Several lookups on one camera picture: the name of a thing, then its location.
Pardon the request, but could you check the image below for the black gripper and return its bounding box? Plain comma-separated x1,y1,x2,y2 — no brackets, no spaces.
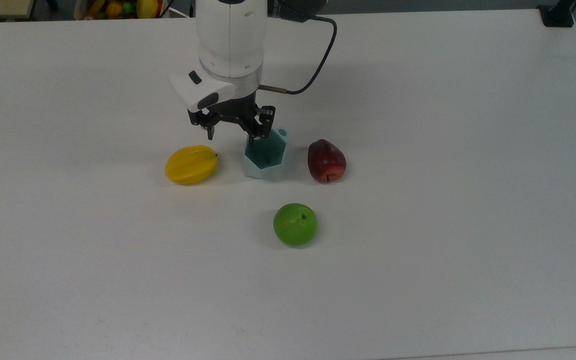
187,94,276,149

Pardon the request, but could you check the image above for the light blue plastic mug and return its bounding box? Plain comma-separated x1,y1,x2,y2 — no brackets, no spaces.
242,128,291,180

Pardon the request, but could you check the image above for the yellow toy starfruit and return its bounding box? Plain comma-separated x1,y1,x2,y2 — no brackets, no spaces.
164,144,219,186

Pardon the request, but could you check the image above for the dark red toy fruit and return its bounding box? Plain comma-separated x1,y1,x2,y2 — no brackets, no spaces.
307,138,348,184

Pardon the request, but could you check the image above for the green toy apple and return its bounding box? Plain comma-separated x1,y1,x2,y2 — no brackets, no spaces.
272,202,319,248

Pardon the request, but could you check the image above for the box of toy fruit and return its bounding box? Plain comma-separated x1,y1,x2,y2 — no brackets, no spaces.
73,0,170,21

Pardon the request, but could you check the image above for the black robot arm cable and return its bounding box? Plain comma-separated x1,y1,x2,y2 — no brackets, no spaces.
258,11,339,96

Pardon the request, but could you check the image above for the black clamp mount base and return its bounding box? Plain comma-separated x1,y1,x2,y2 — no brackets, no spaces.
537,0,576,29

